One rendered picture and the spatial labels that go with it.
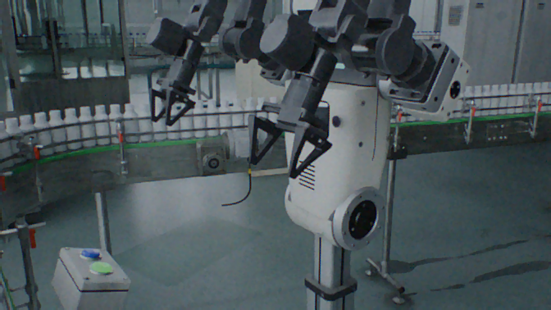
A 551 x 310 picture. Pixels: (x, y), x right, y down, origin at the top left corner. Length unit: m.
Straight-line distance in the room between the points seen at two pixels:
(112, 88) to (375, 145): 5.01
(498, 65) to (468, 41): 0.58
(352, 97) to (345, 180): 0.19
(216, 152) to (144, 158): 0.32
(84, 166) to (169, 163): 0.35
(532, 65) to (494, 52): 0.66
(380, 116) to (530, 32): 5.94
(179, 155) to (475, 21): 4.82
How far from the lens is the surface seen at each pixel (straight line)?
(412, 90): 0.91
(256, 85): 4.51
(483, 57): 6.45
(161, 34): 1.07
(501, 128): 2.93
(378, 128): 1.05
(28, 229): 1.14
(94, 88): 5.81
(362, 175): 1.06
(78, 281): 0.81
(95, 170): 2.10
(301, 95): 0.71
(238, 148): 1.99
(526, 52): 6.92
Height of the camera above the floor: 1.50
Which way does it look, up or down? 16 degrees down
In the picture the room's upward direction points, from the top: straight up
